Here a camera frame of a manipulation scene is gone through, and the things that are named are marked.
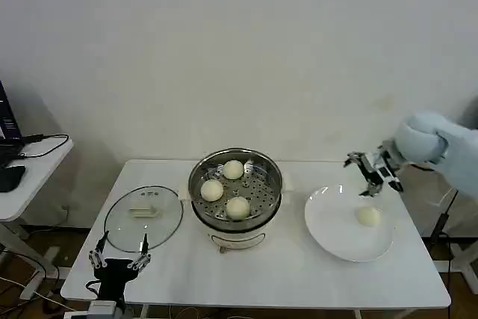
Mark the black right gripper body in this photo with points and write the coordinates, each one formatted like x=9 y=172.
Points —
x=390 y=173

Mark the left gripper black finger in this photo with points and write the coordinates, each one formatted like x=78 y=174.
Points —
x=98 y=257
x=142 y=259

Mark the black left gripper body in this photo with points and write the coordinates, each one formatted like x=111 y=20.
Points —
x=114 y=276

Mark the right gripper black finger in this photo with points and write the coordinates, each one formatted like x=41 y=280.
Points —
x=360 y=157
x=372 y=186

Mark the white steamed bun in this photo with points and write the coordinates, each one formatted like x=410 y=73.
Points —
x=368 y=217
x=233 y=169
x=212 y=190
x=238 y=208

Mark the pale right robot arm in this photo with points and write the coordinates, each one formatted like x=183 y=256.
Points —
x=440 y=147

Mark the white power strip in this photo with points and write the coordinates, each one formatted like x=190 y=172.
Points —
x=76 y=314

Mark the white round plate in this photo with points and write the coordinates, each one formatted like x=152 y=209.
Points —
x=336 y=229

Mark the white side table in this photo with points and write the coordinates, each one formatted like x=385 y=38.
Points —
x=41 y=184

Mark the steel steamer basket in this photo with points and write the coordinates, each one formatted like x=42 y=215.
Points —
x=267 y=184

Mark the white electric pot base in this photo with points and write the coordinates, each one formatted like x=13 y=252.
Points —
x=239 y=238

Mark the black computer mouse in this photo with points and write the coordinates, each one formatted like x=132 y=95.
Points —
x=10 y=178

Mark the white stand frame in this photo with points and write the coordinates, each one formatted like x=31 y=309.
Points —
x=465 y=255

